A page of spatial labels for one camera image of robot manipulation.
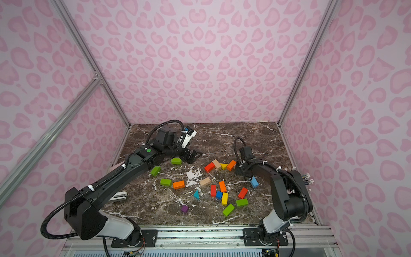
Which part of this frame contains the green block far top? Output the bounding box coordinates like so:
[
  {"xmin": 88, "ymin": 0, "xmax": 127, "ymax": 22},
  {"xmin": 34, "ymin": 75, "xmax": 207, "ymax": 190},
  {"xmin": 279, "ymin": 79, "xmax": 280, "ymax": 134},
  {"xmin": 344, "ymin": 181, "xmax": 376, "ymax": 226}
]
[{"xmin": 171, "ymin": 157, "xmax": 183, "ymax": 165}]

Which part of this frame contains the green block right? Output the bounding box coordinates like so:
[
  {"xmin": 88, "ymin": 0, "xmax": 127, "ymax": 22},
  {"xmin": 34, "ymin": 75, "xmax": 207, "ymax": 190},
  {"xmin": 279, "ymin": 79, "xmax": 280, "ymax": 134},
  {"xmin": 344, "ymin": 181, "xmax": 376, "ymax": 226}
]
[{"xmin": 235, "ymin": 198, "xmax": 249, "ymax": 207}]

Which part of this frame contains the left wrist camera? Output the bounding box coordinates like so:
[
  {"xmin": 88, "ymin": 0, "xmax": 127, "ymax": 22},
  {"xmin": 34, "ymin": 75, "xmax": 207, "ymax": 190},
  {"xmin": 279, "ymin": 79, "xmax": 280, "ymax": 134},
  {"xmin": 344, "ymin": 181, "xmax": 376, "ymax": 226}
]
[{"xmin": 180, "ymin": 126, "xmax": 197, "ymax": 149}]

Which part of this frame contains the purple cube block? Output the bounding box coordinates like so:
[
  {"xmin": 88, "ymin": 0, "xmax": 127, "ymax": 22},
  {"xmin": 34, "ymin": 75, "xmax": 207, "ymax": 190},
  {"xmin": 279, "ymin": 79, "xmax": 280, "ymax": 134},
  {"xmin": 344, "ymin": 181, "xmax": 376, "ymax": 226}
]
[{"xmin": 182, "ymin": 205, "xmax": 189, "ymax": 214}]

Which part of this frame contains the pink pencil case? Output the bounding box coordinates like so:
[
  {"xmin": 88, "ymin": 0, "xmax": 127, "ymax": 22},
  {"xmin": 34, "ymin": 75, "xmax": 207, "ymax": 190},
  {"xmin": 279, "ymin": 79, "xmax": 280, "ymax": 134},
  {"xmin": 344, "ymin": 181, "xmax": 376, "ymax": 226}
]
[{"xmin": 109, "ymin": 162, "xmax": 124, "ymax": 172}]

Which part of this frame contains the white stapler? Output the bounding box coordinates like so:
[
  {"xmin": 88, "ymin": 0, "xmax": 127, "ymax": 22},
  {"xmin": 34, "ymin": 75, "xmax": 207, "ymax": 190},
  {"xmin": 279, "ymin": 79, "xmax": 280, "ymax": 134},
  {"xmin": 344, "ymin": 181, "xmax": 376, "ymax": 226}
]
[{"xmin": 109, "ymin": 191, "xmax": 127, "ymax": 202}]

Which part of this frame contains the blue cube block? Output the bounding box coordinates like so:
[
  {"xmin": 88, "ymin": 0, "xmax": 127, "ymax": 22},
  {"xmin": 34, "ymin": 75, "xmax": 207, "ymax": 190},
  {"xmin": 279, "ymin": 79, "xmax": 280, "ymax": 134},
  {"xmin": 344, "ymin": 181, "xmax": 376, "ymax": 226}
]
[{"xmin": 216, "ymin": 191, "xmax": 223, "ymax": 200}]

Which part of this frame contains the light blue block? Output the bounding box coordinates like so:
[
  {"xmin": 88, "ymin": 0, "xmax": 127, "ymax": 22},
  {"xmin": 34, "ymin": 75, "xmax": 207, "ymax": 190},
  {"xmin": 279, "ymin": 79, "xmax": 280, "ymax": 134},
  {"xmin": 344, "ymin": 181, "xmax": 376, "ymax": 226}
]
[{"xmin": 250, "ymin": 176, "xmax": 259, "ymax": 188}]

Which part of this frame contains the natural wood block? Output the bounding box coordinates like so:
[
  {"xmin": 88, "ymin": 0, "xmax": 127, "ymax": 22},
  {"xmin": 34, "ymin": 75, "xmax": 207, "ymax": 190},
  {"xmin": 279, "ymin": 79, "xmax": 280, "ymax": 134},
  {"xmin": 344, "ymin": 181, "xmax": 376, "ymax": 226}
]
[
  {"xmin": 212, "ymin": 160, "xmax": 222, "ymax": 170},
  {"xmin": 200, "ymin": 177, "xmax": 211, "ymax": 187}
]

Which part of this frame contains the yellow triangle block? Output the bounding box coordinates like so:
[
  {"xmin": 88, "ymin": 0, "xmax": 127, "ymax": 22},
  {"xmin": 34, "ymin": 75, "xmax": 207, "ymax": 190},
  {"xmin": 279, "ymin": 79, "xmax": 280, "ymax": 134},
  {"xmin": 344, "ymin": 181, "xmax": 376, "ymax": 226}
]
[{"xmin": 220, "ymin": 163, "xmax": 228, "ymax": 170}]

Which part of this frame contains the red block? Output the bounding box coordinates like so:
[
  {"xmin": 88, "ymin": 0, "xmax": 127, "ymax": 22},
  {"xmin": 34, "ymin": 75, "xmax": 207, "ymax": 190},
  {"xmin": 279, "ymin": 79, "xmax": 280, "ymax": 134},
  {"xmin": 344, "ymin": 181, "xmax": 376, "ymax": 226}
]
[
  {"xmin": 210, "ymin": 185, "xmax": 217, "ymax": 198},
  {"xmin": 238, "ymin": 187, "xmax": 248, "ymax": 199},
  {"xmin": 204, "ymin": 163, "xmax": 216, "ymax": 172}
]

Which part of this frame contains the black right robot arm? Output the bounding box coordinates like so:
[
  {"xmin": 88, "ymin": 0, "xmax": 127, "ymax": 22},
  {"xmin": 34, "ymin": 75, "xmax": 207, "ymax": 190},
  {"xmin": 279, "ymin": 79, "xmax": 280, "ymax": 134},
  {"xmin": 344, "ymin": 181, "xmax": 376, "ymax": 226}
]
[{"xmin": 233, "ymin": 137, "xmax": 313, "ymax": 245}]

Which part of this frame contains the green block left tilted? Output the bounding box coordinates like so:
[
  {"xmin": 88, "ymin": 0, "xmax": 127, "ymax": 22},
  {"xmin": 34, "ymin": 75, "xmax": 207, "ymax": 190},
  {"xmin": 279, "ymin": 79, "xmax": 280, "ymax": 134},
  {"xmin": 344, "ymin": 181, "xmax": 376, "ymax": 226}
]
[{"xmin": 150, "ymin": 166, "xmax": 161, "ymax": 177}]

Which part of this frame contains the teal triangle block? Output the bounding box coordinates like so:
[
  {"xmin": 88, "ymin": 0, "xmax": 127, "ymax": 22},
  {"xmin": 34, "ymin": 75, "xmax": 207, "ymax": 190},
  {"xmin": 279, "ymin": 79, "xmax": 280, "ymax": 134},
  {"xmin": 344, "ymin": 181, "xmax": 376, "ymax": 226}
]
[{"xmin": 193, "ymin": 190, "xmax": 200, "ymax": 201}]

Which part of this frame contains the bundle of pencils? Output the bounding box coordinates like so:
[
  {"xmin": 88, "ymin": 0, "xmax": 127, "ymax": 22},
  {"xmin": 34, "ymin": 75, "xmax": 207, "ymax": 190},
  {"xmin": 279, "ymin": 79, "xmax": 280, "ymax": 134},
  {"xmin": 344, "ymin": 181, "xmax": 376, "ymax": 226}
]
[{"xmin": 302, "ymin": 173, "xmax": 315, "ymax": 186}]

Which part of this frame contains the green block bottom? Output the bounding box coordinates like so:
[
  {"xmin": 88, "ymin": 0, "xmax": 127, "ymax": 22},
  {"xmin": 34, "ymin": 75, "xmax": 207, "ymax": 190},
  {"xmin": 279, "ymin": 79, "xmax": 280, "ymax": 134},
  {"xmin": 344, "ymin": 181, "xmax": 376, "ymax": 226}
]
[{"xmin": 223, "ymin": 204, "xmax": 235, "ymax": 217}]

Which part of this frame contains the green block lower left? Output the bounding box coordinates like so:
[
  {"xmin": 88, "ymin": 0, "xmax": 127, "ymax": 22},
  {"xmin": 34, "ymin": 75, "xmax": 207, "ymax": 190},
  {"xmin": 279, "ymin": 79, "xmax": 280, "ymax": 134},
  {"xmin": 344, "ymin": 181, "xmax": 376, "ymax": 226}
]
[{"xmin": 160, "ymin": 179, "xmax": 173, "ymax": 187}]

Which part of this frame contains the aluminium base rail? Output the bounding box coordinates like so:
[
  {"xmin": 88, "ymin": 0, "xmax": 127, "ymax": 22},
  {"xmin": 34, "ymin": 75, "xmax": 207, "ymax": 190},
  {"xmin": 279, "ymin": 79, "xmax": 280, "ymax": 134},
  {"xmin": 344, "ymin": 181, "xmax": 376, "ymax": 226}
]
[{"xmin": 59, "ymin": 224, "xmax": 341, "ymax": 257}]

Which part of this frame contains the yellow block centre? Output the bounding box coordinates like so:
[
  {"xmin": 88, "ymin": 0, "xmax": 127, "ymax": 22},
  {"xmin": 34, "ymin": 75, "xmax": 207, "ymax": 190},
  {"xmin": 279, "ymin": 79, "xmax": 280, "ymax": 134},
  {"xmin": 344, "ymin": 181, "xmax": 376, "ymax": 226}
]
[{"xmin": 221, "ymin": 192, "xmax": 229, "ymax": 206}]

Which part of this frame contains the orange block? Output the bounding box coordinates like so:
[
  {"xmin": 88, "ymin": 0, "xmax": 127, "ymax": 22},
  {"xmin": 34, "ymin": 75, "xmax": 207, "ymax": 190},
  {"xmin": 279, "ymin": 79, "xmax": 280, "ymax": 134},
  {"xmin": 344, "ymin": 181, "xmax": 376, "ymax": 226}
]
[
  {"xmin": 173, "ymin": 181, "xmax": 185, "ymax": 190},
  {"xmin": 226, "ymin": 160, "xmax": 237, "ymax": 171},
  {"xmin": 219, "ymin": 181, "xmax": 227, "ymax": 193}
]

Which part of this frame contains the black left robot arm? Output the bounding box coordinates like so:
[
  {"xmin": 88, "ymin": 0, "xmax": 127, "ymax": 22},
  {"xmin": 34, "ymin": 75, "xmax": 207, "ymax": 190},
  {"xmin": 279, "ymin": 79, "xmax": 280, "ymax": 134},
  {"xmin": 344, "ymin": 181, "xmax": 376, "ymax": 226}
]
[{"xmin": 40, "ymin": 120, "xmax": 202, "ymax": 246}]

